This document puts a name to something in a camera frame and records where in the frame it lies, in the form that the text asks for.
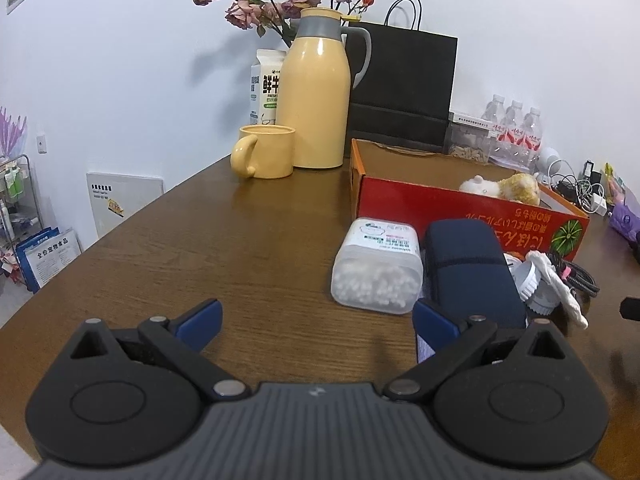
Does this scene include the navy blue fabric pouch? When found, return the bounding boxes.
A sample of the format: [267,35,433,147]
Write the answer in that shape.
[424,219,526,328]

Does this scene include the white cloth glove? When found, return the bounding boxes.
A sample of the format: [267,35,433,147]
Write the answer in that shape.
[526,250,589,330]

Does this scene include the purple pouch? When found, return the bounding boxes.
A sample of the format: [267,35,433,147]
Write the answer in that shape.
[610,193,640,244]

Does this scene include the clear cotton swab box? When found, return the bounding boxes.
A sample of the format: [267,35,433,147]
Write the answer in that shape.
[330,218,423,315]

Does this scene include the white round plastic jar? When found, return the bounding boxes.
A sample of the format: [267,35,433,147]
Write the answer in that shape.
[503,252,561,316]

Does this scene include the white floor panel board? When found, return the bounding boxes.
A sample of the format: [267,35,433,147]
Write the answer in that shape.
[86,172,164,237]

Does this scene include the red orange cardboard box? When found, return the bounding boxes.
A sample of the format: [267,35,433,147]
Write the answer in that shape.
[349,139,589,260]

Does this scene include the yellow white plush toy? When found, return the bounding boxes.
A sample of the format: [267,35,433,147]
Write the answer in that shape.
[459,174,540,206]

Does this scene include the blue white paper bag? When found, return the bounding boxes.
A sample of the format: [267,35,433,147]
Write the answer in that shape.
[15,228,81,294]

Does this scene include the yellow ceramic mug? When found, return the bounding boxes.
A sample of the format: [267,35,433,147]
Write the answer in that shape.
[230,125,295,180]

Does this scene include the clear snack container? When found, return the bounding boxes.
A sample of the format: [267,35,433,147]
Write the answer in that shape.
[444,112,491,164]

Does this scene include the middle water bottle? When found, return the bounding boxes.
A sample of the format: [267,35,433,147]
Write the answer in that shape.
[497,100,523,165]

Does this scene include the water bottle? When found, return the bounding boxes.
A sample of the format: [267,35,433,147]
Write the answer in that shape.
[482,94,508,159]
[497,100,523,165]
[520,107,544,167]

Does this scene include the right water bottle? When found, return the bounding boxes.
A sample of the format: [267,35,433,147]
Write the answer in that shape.
[520,107,544,167]

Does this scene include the left water bottle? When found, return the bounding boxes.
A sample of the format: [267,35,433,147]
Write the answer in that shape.
[482,94,508,159]

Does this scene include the black paper shopping bag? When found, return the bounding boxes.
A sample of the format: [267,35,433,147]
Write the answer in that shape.
[345,0,458,155]

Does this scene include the yellow thermos jug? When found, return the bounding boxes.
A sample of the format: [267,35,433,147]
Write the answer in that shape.
[277,8,372,169]

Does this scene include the white milk carton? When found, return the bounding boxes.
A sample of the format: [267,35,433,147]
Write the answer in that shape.
[250,49,286,125]

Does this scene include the tangled charger cables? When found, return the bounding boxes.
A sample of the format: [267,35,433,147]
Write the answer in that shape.
[541,158,609,217]

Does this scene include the white round camera device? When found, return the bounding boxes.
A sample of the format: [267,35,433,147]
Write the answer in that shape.
[534,146,561,174]

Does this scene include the metal wire storage rack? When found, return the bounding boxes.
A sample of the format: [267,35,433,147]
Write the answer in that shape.
[0,154,44,261]

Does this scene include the white wall socket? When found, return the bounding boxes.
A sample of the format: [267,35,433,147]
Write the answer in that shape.
[36,134,48,154]

